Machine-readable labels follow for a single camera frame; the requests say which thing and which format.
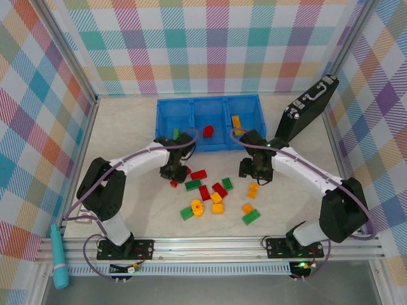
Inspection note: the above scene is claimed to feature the small wired connector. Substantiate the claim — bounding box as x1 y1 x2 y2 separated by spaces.
291 260 319 271
109 262 143 275

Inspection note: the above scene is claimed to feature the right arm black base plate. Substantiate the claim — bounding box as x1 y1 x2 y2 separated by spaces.
265 236 326 260

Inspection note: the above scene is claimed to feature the grey metal sheet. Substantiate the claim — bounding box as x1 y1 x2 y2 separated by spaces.
41 275 382 305

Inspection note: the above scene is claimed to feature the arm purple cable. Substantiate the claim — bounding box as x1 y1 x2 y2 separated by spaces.
65 128 200 280
230 128 378 282

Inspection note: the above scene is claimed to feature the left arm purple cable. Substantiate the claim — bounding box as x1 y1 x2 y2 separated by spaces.
65 128 200 280

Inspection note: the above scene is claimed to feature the teal cylinder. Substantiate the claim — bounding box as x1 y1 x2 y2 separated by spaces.
50 223 69 289

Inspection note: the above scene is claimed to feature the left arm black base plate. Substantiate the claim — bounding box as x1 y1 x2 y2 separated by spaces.
96 238 156 262

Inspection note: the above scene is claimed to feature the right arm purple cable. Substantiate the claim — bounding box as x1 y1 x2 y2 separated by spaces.
230 128 378 282

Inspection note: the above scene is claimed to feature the black briefcase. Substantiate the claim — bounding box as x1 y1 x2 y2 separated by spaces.
275 74 340 146

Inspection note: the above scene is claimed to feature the white slotted cable duct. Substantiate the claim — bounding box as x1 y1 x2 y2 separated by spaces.
68 266 292 276

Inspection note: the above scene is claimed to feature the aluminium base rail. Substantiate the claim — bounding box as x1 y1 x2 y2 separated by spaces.
34 234 387 264

